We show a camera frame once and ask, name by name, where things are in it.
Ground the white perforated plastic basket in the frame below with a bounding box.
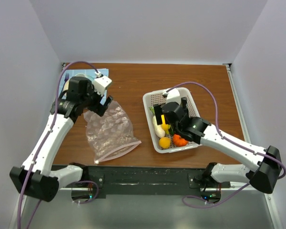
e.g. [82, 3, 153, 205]
[143, 87, 200, 154]

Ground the single yellow fake banana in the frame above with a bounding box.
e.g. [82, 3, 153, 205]
[161, 115, 171, 135]

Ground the white fake eggplant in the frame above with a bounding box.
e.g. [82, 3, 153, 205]
[152, 116, 165, 138]

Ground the orange fake pumpkin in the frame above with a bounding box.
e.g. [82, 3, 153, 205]
[173, 134, 188, 147]

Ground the clear zip top bag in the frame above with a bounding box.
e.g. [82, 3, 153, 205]
[84, 101, 142, 164]

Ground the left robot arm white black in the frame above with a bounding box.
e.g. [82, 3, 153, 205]
[10, 74, 113, 202]

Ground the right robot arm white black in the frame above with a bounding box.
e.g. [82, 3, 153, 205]
[153, 97, 284, 194]

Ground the cream and teal plate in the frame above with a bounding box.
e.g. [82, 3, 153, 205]
[62, 72, 94, 91]

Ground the grey ceramic mug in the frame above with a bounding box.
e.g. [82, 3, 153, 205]
[75, 73, 86, 78]

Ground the blue checked placemat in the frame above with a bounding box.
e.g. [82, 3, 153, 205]
[59, 68, 109, 104]

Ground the dark purple fork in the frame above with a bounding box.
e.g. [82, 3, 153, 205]
[64, 73, 69, 83]

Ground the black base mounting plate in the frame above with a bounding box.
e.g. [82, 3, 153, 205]
[88, 166, 231, 198]

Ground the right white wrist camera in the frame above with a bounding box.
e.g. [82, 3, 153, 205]
[162, 88, 181, 105]

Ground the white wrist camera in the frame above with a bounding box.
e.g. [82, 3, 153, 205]
[92, 75, 112, 95]
[162, 88, 181, 105]

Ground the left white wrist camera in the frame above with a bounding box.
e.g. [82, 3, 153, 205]
[92, 75, 112, 95]

